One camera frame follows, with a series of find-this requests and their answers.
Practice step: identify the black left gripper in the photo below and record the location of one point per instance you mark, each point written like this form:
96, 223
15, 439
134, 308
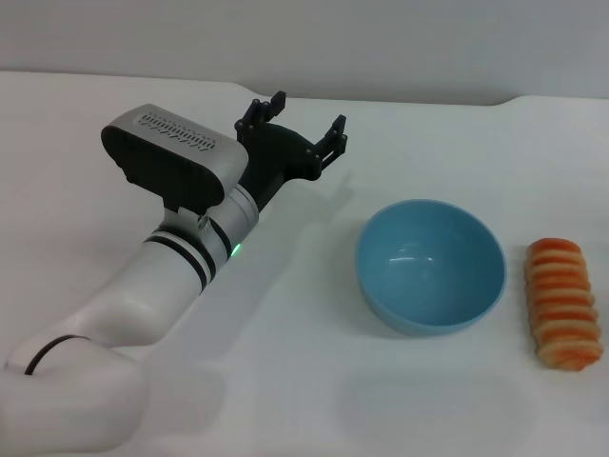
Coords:
271, 152

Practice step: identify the blue bowl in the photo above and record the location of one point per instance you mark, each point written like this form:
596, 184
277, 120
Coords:
428, 295

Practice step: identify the orange striped toy bread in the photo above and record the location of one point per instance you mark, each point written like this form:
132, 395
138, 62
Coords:
561, 304

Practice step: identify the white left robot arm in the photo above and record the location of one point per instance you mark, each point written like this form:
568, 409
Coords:
157, 285

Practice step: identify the black silver wrist camera box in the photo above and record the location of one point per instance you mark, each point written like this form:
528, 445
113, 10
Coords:
181, 143

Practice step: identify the silver camera mount bracket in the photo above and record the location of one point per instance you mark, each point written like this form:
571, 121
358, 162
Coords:
183, 221

